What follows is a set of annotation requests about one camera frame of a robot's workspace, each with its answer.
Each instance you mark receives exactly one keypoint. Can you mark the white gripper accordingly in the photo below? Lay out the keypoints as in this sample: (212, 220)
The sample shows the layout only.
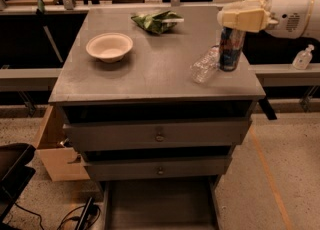
(288, 15)

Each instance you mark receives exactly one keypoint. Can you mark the redbull can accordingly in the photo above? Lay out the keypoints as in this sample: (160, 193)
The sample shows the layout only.
(230, 48)

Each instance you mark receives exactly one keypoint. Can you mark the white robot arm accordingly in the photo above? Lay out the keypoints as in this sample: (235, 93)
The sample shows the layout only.
(315, 15)

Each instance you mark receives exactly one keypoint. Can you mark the grey top drawer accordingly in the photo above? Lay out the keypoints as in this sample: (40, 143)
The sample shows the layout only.
(157, 125)

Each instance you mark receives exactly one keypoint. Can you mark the grey drawer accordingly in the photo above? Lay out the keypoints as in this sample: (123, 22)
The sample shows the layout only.
(157, 125)
(157, 163)
(161, 204)

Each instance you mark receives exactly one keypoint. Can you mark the grey drawer cabinet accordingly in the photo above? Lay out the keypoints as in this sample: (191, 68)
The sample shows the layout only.
(157, 69)

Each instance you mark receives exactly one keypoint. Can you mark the grey middle drawer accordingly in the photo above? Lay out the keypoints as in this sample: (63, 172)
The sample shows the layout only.
(157, 163)

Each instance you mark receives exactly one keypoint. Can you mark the grey bottom drawer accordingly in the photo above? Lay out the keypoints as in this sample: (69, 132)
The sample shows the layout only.
(161, 204)

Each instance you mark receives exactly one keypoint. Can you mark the right grey bench shelf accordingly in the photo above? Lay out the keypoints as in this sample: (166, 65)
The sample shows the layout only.
(285, 75)

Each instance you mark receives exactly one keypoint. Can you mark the grey bench shelf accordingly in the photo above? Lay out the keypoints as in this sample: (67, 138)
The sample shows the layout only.
(40, 79)
(285, 75)

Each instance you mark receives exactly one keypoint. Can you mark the hand sanitizer bottle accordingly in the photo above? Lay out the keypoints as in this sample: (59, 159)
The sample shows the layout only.
(303, 58)

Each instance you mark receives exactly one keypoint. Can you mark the clear plastic water bottle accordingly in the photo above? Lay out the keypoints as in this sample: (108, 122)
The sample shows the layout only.
(204, 68)

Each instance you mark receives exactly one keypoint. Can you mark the green chip bag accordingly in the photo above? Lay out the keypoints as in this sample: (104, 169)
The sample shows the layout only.
(157, 23)

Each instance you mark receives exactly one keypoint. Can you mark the white paper bowl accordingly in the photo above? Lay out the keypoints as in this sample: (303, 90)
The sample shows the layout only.
(109, 47)

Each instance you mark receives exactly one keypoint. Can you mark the cardboard box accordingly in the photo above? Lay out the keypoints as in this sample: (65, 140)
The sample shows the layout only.
(61, 162)

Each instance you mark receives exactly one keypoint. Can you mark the left grey bench shelf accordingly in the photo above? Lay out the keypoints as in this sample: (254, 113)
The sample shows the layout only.
(40, 79)

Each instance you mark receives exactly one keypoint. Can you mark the black flat device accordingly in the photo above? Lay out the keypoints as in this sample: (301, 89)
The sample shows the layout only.
(85, 214)

